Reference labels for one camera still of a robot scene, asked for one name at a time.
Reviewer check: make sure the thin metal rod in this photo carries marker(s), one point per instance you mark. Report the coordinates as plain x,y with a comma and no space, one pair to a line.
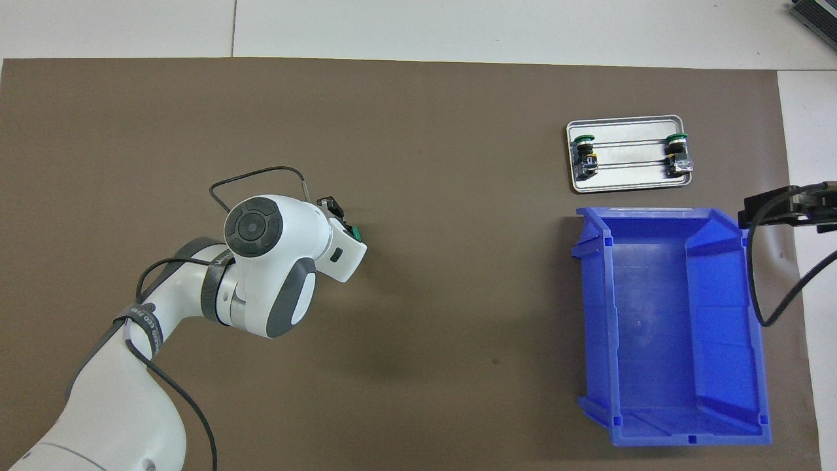
628,165
628,141

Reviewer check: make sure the blue plastic storage bin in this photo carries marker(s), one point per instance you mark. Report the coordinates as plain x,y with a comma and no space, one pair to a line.
654,327

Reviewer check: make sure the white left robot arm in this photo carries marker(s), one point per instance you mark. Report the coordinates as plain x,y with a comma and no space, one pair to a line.
274,261

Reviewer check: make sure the brown table mat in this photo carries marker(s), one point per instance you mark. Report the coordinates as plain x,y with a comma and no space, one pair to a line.
458,327

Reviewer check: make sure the grey metal tray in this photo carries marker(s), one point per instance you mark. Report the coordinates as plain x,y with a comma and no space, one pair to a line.
631,183

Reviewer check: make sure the green push button switch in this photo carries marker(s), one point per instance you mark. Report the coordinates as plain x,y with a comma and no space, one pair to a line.
678,157
357,232
585,160

